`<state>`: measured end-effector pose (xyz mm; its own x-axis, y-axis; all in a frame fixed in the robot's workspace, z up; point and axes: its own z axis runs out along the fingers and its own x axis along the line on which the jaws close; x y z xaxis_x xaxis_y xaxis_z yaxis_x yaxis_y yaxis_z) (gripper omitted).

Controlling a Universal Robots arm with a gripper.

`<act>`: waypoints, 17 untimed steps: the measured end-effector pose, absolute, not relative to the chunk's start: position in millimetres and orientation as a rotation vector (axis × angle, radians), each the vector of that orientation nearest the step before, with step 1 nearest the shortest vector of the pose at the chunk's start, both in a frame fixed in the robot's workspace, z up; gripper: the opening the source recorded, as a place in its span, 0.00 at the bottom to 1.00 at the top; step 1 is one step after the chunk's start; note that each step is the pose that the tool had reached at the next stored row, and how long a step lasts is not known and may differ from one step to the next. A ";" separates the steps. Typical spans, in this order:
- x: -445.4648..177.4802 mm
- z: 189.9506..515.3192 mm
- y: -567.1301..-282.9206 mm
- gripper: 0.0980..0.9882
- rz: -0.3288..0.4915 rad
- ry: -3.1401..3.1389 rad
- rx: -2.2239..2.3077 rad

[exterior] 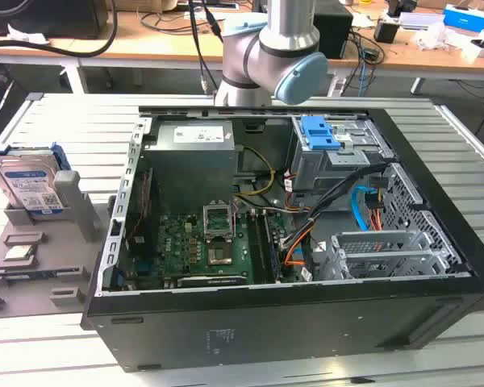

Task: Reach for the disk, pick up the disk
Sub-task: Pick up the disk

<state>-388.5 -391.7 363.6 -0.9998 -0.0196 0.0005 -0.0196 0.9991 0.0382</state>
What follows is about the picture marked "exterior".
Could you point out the hard disk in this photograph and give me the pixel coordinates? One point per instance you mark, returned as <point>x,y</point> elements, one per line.
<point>24,181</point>

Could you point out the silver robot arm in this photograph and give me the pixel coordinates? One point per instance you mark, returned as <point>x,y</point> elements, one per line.
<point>290,32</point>

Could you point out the metal disk bay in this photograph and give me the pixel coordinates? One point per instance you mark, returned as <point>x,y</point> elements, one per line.
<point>387,262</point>

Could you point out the grey power supply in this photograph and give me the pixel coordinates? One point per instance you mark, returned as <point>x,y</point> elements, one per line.
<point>193,161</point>

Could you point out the black RAM slot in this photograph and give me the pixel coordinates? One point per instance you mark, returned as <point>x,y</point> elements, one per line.
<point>272,250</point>
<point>258,250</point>

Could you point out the CPU socket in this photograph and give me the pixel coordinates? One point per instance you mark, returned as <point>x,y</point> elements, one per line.
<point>221,255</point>

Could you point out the grey metal drive cage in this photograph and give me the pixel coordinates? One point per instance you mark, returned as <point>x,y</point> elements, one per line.
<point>314,169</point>

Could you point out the green motherboard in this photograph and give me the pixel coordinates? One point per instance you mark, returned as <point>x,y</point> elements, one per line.
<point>177,242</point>

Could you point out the black graphics card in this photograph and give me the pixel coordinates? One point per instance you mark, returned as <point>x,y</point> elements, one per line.
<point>209,281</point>

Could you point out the blue plastic drive latch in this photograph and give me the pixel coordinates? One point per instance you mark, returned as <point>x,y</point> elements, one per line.
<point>316,137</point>

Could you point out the black PC case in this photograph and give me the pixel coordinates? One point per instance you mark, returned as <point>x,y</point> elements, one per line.
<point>266,334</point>

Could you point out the wooden desk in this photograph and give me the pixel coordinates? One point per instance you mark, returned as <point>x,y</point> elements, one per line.
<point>165,52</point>

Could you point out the black speaker box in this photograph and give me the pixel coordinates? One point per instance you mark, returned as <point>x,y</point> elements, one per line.
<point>332,32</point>

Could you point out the RAM stick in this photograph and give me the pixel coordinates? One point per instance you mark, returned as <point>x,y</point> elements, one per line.
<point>44,276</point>

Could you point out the small black box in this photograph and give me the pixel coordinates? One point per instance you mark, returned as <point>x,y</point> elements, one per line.
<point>385,32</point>

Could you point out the grey parts rack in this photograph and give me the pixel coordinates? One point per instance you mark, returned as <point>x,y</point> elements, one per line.
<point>44,282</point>

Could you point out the silver CPU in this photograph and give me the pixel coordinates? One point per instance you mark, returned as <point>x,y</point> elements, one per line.
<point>19,253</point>

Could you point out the black monitor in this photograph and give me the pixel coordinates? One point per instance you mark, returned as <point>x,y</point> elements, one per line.
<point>64,20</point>

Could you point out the white plastic bags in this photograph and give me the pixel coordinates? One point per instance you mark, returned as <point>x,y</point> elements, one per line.
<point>439,36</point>

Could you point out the small white box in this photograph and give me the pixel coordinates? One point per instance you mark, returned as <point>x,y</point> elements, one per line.
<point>480,50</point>

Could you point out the blue cardboard box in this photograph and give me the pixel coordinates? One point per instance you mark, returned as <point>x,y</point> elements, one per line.
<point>466,16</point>

